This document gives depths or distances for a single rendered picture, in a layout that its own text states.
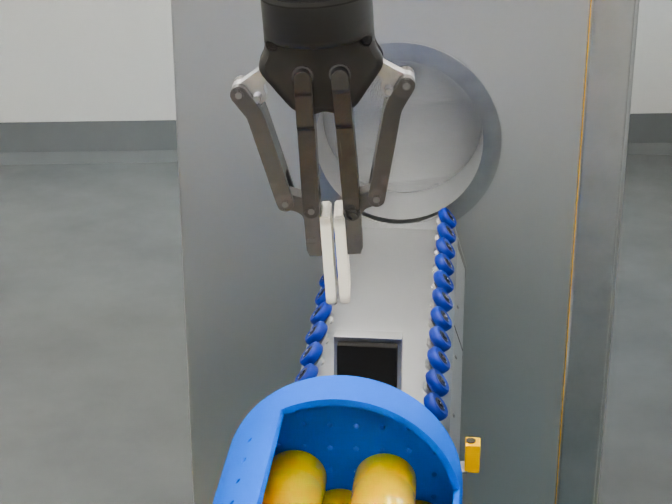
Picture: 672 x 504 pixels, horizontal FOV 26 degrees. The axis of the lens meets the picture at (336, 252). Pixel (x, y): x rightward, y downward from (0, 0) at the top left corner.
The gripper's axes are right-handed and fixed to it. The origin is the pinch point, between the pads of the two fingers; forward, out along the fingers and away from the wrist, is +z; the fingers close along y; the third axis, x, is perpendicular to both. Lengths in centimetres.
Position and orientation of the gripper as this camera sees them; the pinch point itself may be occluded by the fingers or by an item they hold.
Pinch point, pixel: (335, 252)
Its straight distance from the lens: 105.7
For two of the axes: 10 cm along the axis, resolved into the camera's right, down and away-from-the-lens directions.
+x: 0.3, -4.4, 9.0
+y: 10.0, -0.5, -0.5
